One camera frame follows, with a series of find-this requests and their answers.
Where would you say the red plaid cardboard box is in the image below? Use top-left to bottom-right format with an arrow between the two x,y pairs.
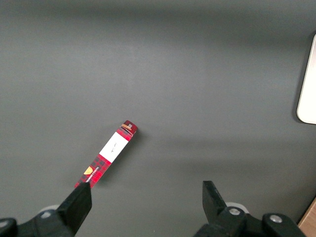
74,119 -> 139,190

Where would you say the wooden drawer cabinet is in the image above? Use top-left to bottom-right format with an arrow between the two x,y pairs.
297,197 -> 316,237

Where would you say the beige plastic tray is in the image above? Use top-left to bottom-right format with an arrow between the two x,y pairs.
296,33 -> 316,125

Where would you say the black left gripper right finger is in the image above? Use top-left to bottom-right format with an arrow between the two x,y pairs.
192,181 -> 307,237

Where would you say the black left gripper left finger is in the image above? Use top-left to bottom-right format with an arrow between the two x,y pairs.
0,182 -> 93,237

